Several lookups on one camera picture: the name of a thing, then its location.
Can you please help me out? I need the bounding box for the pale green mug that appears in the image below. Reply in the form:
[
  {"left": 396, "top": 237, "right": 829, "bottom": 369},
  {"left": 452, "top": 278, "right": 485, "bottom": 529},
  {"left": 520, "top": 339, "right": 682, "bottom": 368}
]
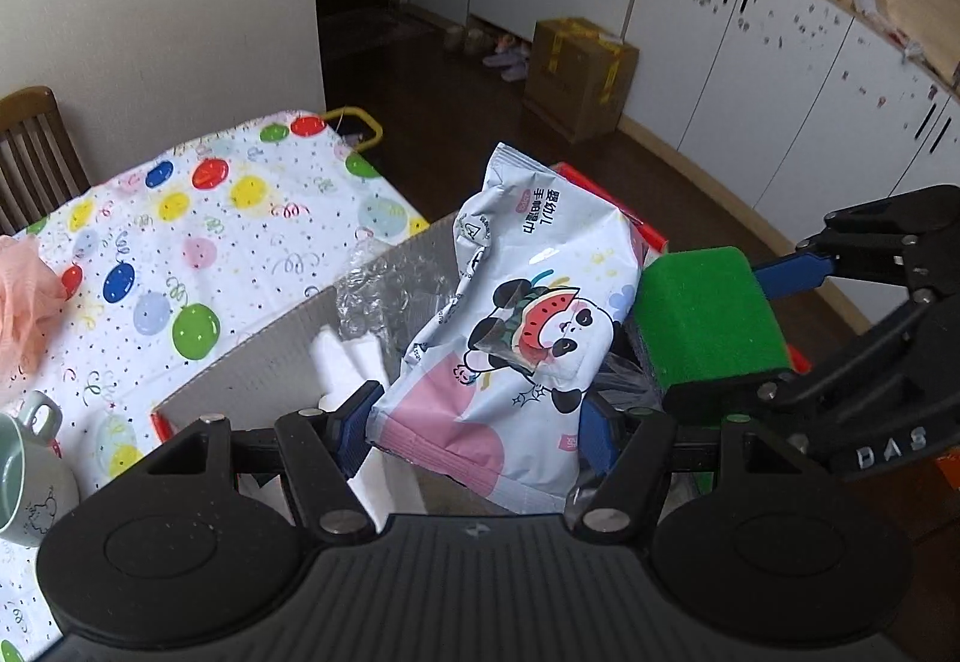
[{"left": 0, "top": 390, "right": 82, "bottom": 547}]

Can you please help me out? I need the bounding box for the balloon print tablecloth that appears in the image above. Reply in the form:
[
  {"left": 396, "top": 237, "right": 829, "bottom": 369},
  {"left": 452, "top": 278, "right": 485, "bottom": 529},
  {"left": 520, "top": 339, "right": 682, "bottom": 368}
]
[{"left": 0, "top": 111, "right": 432, "bottom": 662}]

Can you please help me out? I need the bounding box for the white cabinet with stickers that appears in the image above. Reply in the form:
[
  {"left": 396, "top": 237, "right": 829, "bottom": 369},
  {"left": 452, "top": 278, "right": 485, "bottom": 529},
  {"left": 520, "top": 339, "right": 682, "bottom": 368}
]
[{"left": 625, "top": 0, "right": 960, "bottom": 247}]

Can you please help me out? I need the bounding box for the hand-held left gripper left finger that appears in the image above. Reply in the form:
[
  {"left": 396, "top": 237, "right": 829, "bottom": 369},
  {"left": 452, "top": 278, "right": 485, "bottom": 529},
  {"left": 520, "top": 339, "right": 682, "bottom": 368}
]
[{"left": 139, "top": 379, "right": 387, "bottom": 544}]

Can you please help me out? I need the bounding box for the yellow rimmed object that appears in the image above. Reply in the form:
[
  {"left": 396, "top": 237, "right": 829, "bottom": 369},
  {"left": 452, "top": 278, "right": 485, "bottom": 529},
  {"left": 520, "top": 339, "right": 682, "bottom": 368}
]
[{"left": 324, "top": 105, "right": 383, "bottom": 152}]

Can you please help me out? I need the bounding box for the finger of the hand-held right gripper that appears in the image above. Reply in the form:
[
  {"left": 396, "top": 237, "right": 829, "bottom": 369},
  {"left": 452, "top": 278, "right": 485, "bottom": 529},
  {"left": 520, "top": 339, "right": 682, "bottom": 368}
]
[
  {"left": 664, "top": 279, "right": 960, "bottom": 440},
  {"left": 750, "top": 184, "right": 960, "bottom": 297}
]

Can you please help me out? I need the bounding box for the white tissue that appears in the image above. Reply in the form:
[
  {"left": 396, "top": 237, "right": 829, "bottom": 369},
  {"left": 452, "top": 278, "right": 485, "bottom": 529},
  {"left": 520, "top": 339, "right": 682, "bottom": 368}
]
[{"left": 307, "top": 324, "right": 392, "bottom": 410}]

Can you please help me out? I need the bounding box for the brown cardboard box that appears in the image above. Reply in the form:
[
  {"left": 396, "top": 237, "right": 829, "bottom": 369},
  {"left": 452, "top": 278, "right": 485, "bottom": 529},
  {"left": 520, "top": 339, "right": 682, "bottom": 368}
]
[{"left": 523, "top": 17, "right": 640, "bottom": 145}]

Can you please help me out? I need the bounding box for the wooden chair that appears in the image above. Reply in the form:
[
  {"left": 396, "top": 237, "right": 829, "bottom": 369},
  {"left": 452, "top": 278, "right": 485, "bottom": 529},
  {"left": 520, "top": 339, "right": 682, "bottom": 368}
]
[{"left": 0, "top": 86, "right": 92, "bottom": 236}]

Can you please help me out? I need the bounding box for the panda print wipes packet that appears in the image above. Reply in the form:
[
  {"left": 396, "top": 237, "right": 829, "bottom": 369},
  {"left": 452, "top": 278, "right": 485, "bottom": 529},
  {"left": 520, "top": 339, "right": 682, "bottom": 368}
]
[{"left": 366, "top": 141, "right": 647, "bottom": 517}]

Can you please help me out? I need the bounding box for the pink mesh bath pouf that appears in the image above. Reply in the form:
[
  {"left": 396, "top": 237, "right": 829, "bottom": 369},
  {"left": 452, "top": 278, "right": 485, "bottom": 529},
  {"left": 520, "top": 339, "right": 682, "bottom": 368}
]
[{"left": 0, "top": 233, "right": 68, "bottom": 382}]

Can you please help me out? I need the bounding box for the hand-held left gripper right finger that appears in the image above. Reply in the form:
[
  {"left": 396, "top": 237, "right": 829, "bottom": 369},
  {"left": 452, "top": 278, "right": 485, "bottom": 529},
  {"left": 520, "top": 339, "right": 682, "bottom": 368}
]
[{"left": 570, "top": 392, "right": 803, "bottom": 544}]

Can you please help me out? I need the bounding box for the clear bubble wrap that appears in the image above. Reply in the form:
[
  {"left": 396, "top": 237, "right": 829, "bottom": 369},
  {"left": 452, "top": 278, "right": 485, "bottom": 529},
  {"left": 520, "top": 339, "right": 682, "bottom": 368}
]
[{"left": 334, "top": 242, "right": 452, "bottom": 342}]

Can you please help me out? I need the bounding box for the green sponge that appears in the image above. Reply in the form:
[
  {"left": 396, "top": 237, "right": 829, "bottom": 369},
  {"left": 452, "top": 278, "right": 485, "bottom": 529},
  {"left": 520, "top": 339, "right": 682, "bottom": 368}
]
[{"left": 626, "top": 246, "right": 793, "bottom": 410}]

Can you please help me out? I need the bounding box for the red cardboard box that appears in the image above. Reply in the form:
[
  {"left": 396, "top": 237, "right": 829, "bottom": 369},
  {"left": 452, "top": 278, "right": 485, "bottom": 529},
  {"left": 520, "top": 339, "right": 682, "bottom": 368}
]
[{"left": 150, "top": 162, "right": 812, "bottom": 535}]

